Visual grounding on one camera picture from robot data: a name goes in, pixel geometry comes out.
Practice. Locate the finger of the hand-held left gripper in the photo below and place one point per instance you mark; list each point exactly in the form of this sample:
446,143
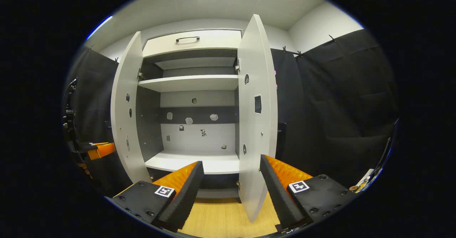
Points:
101,149

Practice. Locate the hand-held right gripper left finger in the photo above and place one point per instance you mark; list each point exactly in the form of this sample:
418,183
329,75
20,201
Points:
185,202

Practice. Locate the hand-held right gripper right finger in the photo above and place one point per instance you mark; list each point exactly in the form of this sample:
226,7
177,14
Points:
278,198

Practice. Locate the beige cabinet door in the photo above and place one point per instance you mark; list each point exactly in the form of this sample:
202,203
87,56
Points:
254,124
126,131

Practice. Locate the beige double-door shoe cabinet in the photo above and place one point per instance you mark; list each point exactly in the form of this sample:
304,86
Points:
199,138

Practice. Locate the white cabinet shelf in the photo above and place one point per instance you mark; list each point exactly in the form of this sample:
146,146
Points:
178,159
192,83

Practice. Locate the beige cabinet drawer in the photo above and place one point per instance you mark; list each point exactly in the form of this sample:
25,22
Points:
213,40

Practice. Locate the ceiling strip light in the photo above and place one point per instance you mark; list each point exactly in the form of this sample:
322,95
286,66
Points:
99,27

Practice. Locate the black backdrop cloth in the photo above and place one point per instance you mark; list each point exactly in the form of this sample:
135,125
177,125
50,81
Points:
338,106

